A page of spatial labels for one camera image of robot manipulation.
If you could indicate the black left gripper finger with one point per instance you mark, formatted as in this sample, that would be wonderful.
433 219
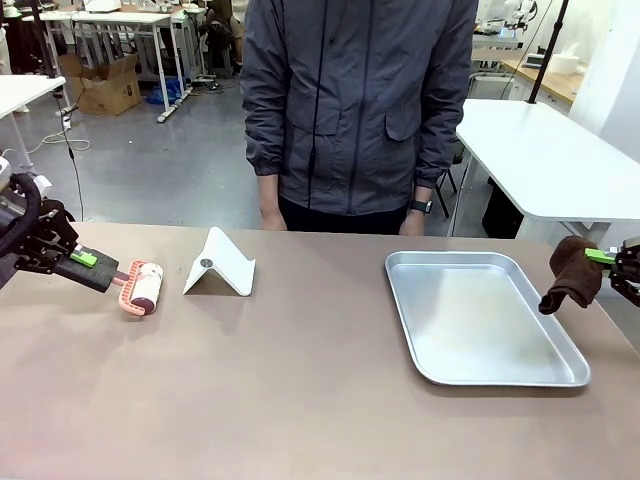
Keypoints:
42 260
62 230

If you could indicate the seated background person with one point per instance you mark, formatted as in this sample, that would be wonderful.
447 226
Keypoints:
222 35

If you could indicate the blue plastic bag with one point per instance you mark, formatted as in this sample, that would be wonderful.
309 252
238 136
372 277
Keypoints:
165 90

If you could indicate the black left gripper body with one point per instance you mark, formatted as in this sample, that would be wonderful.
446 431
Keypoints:
17 220

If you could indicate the white table long legs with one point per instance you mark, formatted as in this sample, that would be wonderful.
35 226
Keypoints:
125 20

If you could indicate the dark brown cloth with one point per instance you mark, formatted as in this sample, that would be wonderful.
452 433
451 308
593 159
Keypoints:
575 272

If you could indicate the cardboard box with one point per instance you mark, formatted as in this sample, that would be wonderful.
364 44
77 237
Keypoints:
102 82

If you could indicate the small white side table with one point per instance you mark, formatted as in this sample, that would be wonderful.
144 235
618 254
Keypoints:
25 92

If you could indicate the person right hand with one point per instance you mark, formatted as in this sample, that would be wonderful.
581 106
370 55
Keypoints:
272 210

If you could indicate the person left hand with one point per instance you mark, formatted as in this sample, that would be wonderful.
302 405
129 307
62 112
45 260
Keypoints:
414 225

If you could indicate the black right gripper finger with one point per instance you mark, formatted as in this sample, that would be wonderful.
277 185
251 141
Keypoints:
607 256
627 285

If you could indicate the black stand pole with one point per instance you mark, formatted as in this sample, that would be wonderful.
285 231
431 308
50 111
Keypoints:
547 50

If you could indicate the black wrist watch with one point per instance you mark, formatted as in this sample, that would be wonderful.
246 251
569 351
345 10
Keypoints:
422 206

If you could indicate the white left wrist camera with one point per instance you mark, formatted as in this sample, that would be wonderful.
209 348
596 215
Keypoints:
40 184

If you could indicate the person in grey jacket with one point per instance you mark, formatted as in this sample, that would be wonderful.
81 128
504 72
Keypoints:
350 100

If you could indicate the black trousers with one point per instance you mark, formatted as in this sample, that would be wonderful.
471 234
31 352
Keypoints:
345 222

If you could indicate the wooden top bench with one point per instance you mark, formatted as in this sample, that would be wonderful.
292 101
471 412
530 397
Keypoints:
550 82

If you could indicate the white folded stand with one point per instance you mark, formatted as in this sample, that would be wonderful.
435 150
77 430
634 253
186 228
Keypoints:
220 265

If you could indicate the silver metal tray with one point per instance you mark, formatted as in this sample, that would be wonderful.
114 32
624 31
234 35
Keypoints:
490 325

